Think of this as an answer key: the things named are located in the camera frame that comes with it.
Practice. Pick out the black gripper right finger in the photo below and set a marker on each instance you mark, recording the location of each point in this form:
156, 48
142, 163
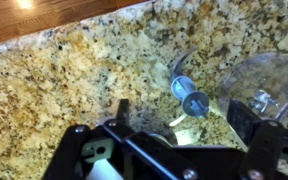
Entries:
243, 121

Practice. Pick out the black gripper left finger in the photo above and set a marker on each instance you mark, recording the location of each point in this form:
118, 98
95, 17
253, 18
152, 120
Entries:
122, 114

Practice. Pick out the grey metal dome cover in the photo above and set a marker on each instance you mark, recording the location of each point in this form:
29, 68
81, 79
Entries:
168, 139

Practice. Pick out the grey chopper blade slicer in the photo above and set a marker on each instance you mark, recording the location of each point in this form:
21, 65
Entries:
194, 103

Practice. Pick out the clear plastic chopper container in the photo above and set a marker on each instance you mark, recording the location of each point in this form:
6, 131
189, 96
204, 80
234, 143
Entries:
260, 83

